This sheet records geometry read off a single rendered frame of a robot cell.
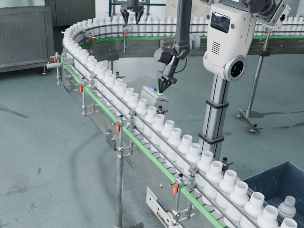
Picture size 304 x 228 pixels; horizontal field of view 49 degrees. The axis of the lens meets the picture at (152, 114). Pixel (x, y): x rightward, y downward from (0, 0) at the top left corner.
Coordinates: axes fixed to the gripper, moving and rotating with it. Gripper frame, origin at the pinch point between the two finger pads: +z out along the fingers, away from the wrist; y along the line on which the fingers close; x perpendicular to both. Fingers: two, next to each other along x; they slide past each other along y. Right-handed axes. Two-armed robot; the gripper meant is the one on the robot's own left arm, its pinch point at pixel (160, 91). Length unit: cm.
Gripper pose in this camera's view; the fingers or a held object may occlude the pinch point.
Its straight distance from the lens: 169.8
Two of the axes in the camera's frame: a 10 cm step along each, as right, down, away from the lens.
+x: 7.8, 1.0, 6.2
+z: -3.5, 8.9, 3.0
